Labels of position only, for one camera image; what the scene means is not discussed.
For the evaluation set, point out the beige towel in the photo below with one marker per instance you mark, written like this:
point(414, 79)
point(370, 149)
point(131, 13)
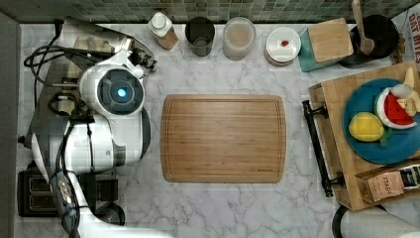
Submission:
point(91, 43)

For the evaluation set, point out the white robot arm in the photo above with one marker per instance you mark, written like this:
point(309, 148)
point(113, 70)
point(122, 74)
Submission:
point(104, 130)

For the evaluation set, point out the bamboo cutting board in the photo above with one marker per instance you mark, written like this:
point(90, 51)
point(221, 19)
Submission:
point(222, 138)

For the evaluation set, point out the dark glass cup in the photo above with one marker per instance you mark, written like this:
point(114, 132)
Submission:
point(200, 33)

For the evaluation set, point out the clear jar with beige contents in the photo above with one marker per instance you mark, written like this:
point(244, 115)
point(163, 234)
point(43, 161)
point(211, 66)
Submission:
point(238, 37)

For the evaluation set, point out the white-lid spice bottle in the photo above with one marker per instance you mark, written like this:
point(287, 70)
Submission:
point(163, 31)

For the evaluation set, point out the white bowl with red spot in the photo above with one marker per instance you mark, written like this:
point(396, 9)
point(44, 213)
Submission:
point(282, 46)

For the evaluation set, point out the black coffee grinder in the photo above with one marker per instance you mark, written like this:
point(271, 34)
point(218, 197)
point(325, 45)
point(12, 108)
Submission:
point(111, 213)

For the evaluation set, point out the teal box with wooden lid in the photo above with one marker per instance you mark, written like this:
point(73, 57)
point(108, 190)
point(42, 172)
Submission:
point(324, 44)

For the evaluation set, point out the stainless toaster oven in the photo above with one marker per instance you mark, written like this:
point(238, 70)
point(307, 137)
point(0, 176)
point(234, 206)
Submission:
point(52, 72)

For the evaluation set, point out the yellow plush lemon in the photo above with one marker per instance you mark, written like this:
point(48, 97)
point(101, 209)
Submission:
point(366, 127)

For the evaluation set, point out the wooden spoon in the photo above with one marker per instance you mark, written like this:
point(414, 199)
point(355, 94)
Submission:
point(366, 44)

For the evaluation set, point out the brown Stash tea box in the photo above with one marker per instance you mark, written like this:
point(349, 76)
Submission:
point(386, 182)

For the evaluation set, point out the plush watermelon slice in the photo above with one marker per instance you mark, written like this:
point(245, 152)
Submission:
point(390, 113)

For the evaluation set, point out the black utensil pot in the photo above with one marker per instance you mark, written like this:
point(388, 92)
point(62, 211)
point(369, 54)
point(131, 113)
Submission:
point(384, 34)

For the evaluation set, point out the black two-slot toaster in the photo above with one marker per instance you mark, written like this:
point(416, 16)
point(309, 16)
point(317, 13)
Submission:
point(36, 200)

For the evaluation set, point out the blue plate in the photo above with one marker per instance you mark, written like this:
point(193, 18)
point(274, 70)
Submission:
point(401, 144)

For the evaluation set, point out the plush banana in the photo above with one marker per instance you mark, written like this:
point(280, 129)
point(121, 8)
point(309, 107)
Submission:
point(406, 96)

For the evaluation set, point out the oat bites package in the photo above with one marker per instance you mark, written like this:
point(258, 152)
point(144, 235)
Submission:
point(408, 26)

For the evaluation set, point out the wooden tray with black handle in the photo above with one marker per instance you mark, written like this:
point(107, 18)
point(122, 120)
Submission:
point(324, 110)

